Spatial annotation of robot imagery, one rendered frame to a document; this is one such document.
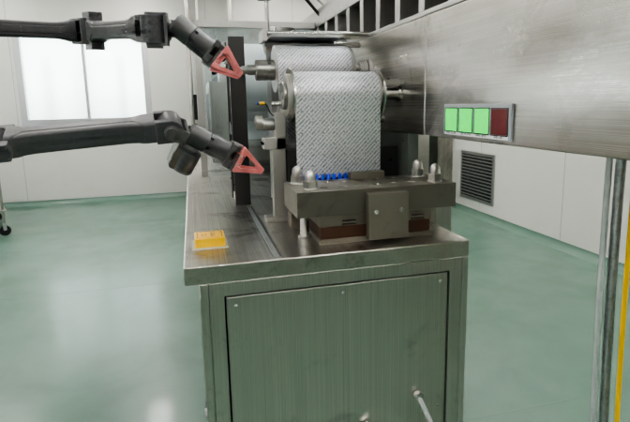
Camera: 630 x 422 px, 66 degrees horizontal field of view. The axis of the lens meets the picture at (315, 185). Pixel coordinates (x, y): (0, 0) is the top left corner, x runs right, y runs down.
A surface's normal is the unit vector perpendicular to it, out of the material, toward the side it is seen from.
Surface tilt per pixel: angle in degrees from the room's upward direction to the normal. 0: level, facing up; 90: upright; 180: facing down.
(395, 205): 90
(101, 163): 90
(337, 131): 90
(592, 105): 90
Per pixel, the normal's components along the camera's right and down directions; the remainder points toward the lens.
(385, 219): 0.25, 0.16
